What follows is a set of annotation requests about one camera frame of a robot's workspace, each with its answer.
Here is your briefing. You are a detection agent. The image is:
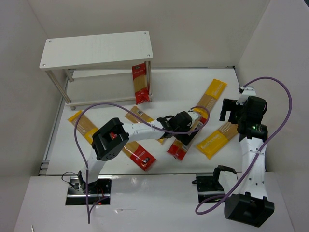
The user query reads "yellow Pastatime pasta bag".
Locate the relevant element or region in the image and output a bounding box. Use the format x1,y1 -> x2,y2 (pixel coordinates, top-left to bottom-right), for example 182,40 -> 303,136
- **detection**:
196,122 -> 238,160

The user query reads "red pasta bag front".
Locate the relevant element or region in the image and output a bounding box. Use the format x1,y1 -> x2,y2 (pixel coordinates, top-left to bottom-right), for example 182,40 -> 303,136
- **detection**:
122,142 -> 156,171

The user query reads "red pasta bag on shelf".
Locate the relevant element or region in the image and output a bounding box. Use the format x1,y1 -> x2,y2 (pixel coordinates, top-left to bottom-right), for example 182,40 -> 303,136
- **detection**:
132,63 -> 150,105

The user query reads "white two-tier shelf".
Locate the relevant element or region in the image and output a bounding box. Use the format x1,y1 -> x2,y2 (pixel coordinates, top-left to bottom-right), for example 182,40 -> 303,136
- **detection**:
40,31 -> 153,110

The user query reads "red pasta bag label side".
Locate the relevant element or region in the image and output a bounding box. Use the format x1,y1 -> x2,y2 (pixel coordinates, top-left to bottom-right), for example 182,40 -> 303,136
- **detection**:
167,116 -> 208,161

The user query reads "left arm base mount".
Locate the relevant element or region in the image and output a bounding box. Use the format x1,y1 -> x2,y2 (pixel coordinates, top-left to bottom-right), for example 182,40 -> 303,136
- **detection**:
61,172 -> 112,205

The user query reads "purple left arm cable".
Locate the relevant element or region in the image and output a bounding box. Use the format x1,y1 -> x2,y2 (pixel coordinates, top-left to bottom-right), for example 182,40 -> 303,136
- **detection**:
73,102 -> 210,225

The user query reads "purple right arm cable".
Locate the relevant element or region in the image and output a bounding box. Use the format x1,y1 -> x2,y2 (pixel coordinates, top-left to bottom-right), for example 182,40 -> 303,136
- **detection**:
195,76 -> 293,216

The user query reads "yellow pasta bag centre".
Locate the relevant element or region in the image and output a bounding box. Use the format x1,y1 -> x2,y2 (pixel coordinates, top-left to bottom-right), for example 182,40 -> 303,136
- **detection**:
125,106 -> 154,149

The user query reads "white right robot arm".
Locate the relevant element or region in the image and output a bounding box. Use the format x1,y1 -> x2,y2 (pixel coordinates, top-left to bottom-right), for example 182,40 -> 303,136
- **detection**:
214,96 -> 275,227

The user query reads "yellow pasta bag upper right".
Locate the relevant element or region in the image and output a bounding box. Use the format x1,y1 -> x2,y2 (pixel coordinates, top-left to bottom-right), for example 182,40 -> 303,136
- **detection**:
193,79 -> 227,119

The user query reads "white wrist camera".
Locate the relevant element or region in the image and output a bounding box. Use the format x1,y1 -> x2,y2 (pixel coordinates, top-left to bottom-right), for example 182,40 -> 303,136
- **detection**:
236,87 -> 256,105
187,110 -> 204,128

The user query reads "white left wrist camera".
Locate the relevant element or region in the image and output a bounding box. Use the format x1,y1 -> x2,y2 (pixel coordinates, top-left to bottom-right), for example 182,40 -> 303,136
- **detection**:
187,110 -> 204,128

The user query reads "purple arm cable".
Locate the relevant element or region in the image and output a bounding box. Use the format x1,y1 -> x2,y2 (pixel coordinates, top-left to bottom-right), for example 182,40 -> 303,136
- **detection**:
195,76 -> 293,216
73,102 -> 210,225

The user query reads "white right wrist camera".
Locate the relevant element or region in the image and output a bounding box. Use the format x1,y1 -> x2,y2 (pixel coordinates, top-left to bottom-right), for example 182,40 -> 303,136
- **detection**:
236,87 -> 256,105

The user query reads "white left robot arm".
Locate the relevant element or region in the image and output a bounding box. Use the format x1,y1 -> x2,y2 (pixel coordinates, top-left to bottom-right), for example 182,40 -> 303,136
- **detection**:
78,111 -> 200,191

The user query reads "yellow pasta bag far left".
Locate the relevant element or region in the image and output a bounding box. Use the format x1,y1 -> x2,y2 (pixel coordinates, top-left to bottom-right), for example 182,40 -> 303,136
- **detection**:
68,111 -> 98,145

